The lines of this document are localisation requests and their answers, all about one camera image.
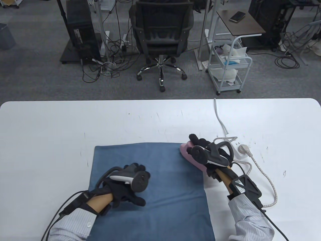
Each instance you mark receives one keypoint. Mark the person's right hand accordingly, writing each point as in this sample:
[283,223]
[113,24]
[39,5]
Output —
[200,141]

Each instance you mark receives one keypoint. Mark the person's left hand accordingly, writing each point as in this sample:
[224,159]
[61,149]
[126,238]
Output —
[123,194]

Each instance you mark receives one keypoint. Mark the pink electric iron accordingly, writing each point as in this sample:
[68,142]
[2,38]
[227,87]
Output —
[186,155]

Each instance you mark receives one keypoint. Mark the blue pillowcase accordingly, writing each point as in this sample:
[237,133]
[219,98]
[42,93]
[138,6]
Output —
[163,200]

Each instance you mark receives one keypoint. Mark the person's right forearm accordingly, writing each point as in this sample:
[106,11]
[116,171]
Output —
[248,218]

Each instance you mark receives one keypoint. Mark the person's left forearm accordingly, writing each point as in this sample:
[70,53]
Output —
[82,218]

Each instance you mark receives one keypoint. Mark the grey white left hand controller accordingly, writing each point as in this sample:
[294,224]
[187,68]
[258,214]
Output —
[139,182]

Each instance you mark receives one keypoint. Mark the grey white hand controller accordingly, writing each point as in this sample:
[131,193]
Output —
[139,182]
[215,157]

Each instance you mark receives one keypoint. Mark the grey white right hand controller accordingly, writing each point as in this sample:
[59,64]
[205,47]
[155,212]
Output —
[215,157]

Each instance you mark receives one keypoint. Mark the white rolling cart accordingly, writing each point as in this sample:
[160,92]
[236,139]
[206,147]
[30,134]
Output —
[218,86]

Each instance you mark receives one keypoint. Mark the pile of white papers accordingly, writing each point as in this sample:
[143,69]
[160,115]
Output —
[225,74]

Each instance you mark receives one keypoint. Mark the blue cloth item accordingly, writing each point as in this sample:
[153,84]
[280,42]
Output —
[230,62]

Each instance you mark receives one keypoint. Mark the purple round object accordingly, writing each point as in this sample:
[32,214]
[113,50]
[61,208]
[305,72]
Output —
[219,51]

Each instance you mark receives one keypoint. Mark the crumpled white paper sheets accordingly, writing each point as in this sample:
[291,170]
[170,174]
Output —
[235,51]

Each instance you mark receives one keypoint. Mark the white table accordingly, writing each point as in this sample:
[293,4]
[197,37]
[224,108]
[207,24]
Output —
[37,138]

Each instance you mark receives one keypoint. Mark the black office chair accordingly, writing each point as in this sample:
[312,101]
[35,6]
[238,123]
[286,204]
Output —
[163,32]

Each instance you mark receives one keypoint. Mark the brown side table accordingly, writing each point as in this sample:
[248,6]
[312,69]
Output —
[245,27]

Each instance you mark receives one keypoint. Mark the smartphone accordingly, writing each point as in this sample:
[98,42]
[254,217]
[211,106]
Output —
[237,17]

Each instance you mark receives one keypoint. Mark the black computer tower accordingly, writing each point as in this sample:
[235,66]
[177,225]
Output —
[263,20]
[80,25]

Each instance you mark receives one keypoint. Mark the black floor stand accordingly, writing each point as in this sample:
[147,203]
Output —
[69,54]

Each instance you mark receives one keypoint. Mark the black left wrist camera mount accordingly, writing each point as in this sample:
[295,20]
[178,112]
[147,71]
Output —
[77,203]

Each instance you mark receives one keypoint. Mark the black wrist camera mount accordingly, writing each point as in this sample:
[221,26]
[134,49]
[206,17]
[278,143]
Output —
[247,188]
[77,203]

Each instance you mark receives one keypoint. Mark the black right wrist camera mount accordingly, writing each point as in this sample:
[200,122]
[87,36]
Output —
[247,188]

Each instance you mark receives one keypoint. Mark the white metal frame post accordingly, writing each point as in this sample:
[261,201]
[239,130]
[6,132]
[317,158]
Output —
[103,40]
[201,45]

